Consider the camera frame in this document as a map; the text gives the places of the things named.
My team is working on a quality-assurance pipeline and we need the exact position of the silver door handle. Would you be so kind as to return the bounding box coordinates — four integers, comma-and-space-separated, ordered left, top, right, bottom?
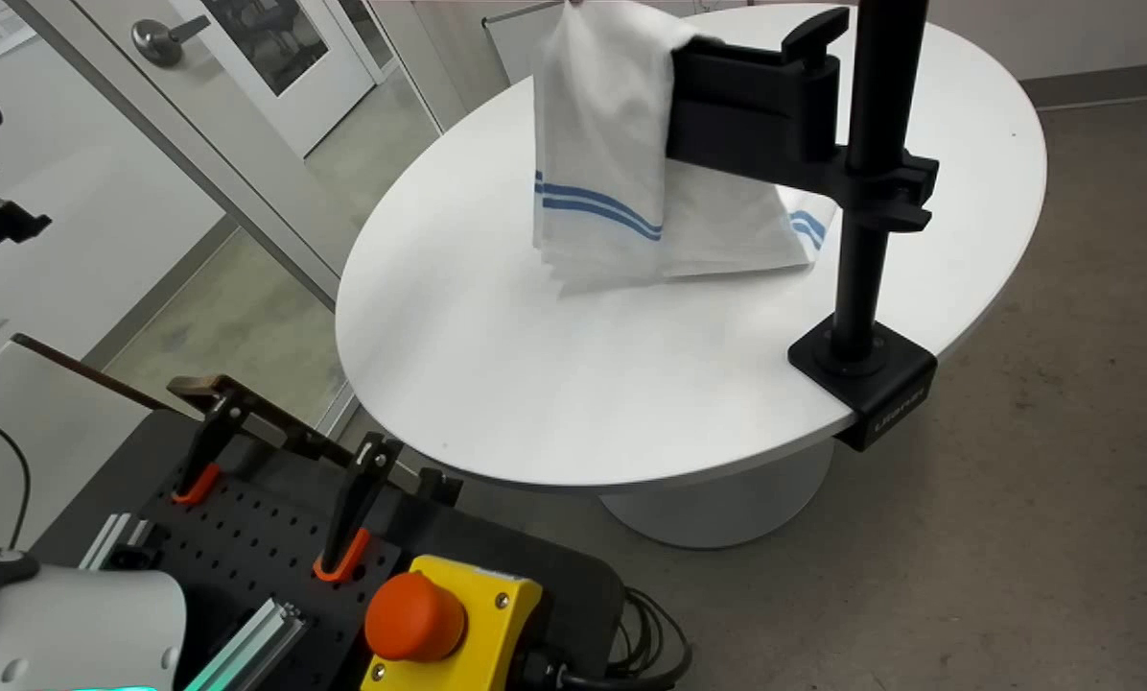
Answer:
126, 7, 216, 73

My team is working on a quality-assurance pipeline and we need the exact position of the yellow emergency stop box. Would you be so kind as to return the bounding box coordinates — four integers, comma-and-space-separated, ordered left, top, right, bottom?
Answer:
358, 548, 549, 691

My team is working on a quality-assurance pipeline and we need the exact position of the white door with window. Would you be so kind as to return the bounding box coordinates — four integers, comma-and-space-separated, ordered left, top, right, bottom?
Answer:
71, 0, 389, 163

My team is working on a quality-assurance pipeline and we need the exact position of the silver aluminium extrusion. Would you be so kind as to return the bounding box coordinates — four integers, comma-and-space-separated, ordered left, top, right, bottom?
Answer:
78, 508, 159, 575
185, 594, 310, 691

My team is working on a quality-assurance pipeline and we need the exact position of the black perforated cart top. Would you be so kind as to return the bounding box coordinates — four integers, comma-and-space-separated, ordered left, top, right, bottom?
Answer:
27, 409, 633, 691

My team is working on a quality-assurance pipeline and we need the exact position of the white table pedestal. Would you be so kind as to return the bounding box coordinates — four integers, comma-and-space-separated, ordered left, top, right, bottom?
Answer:
595, 437, 842, 556

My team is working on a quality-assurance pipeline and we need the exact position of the white towel with blue stripes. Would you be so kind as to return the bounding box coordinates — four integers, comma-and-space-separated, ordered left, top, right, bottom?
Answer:
525, 0, 842, 298

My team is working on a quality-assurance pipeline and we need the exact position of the black orange bar clamp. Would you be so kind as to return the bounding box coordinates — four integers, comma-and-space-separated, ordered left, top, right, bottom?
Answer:
310, 429, 406, 592
167, 379, 264, 515

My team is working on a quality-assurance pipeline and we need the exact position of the black floor cable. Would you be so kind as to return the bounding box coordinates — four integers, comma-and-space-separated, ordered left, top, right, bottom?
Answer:
599, 584, 699, 691

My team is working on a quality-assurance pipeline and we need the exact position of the black camera stand with clamp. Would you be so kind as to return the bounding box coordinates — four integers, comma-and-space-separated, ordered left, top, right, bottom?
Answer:
783, 0, 944, 457

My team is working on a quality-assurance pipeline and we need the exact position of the brown wooden board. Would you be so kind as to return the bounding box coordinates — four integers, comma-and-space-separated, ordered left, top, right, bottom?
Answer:
9, 330, 463, 508

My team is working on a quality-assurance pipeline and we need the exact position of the black camera on stand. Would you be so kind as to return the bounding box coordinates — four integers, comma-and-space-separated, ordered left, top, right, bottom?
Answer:
665, 3, 856, 178

